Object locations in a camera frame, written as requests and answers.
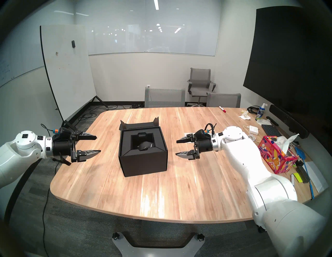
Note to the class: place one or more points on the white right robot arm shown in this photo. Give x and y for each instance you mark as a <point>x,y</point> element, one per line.
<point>259,176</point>

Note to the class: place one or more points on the grey office chair with armrests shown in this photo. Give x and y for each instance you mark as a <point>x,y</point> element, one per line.
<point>199,82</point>

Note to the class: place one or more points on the black Logitech computer mouse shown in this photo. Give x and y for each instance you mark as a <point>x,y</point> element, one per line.
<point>145,146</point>

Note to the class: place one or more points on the red whiteboard marker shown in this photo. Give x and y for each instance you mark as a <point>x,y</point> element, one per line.
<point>222,109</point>

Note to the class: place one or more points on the white power adapter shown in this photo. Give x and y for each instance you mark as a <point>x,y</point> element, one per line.
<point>253,130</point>

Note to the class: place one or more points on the large black wall television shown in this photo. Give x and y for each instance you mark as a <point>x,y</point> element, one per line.
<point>288,64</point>

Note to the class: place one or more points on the crumpled white tissue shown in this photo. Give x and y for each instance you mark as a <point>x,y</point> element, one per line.
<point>244,116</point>

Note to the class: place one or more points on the Expo cleaner spray bottle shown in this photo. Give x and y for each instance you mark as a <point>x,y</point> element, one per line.
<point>260,113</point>

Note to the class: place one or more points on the wide glass wall whiteboard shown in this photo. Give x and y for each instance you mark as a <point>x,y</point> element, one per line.
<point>153,40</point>

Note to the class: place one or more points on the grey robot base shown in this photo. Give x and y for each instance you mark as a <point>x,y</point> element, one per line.
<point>155,251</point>

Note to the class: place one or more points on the slim black remote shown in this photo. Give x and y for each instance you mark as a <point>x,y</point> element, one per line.
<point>272,121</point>

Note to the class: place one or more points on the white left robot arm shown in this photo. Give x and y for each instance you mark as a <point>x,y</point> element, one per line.
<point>20,155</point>

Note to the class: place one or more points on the flat white paper towel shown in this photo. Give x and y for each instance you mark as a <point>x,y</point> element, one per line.
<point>263,122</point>

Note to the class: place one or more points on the mobile whiteboard on black stand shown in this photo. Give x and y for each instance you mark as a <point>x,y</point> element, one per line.
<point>66,67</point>

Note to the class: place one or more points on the glass wall whiteboard with scribbles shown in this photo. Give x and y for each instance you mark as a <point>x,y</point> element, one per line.
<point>18,54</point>

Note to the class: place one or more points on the blue flat packet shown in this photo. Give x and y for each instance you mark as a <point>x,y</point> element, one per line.
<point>299,152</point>

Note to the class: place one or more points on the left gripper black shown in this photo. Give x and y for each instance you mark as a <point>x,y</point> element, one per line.
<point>63,147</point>

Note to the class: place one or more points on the black keyboard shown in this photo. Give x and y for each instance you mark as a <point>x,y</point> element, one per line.
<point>271,130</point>

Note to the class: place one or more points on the white paper sheet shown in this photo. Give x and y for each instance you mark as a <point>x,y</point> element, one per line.
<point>316,176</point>

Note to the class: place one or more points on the white tissue sheet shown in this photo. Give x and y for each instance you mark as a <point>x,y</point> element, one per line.
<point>285,142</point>

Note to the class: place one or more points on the blue whiteboard marker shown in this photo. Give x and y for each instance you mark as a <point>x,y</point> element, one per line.
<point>292,177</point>

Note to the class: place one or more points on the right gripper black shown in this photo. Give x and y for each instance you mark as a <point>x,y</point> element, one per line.
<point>203,147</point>

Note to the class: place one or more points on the yellow sticky note pad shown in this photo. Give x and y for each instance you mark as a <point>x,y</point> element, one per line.
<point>297,177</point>

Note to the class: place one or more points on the colourful Kleenex tissue box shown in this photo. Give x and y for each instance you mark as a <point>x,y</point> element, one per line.
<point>275,155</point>

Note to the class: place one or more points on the black video bar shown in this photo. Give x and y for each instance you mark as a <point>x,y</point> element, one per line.
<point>288,121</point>

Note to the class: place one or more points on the black cardboard box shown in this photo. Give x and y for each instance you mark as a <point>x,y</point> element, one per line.
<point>145,162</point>

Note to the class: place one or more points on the black whiteboard eraser block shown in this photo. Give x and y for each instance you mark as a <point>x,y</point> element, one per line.
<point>303,173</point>

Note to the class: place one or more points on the grey plain mesh chair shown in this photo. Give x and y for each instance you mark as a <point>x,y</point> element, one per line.
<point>223,101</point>

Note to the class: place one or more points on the linear ceiling light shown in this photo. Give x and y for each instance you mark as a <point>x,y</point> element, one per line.
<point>156,4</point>

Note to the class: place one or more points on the grey ribbed mesh chair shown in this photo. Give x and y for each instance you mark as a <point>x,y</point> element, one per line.
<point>164,98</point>

